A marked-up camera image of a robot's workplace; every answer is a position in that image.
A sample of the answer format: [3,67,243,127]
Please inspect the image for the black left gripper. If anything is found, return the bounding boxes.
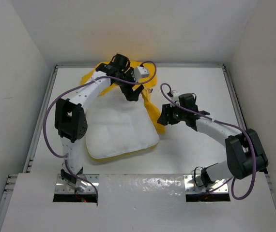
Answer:
[113,68,143,101]

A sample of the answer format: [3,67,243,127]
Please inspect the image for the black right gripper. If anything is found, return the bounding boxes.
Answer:
[157,102,187,126]

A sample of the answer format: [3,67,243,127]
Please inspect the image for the yellow pillowcase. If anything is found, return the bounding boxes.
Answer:
[79,60,167,135]

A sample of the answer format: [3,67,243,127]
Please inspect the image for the white pillow yellow border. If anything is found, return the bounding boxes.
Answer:
[85,87,160,160]

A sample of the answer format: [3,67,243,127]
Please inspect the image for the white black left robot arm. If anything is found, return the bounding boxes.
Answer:
[55,54,150,185]

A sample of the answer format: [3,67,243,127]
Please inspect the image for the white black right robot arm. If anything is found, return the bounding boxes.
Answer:
[157,90,269,188]

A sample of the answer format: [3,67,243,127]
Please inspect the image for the white front cover board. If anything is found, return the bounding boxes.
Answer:
[2,174,276,232]

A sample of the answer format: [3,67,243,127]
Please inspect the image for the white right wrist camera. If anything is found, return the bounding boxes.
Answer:
[168,90,180,104]

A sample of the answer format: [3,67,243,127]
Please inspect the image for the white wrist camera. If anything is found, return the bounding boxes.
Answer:
[133,66,150,82]
[168,90,180,104]

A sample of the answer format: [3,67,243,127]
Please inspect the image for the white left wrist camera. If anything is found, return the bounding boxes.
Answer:
[133,66,150,82]

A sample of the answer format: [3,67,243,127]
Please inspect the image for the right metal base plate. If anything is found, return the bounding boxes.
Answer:
[183,173,230,194]

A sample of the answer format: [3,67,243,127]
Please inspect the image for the metal base plate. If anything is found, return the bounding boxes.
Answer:
[183,173,230,194]
[54,174,99,194]

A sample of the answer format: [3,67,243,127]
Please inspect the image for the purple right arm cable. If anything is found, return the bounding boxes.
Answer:
[160,83,257,201]

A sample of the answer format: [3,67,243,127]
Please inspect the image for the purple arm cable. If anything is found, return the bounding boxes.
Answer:
[160,83,257,201]
[43,60,157,201]

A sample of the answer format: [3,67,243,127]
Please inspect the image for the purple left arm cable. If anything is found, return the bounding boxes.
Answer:
[43,60,157,201]

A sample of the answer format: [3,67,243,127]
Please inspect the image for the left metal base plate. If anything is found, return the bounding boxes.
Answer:
[54,174,99,194]

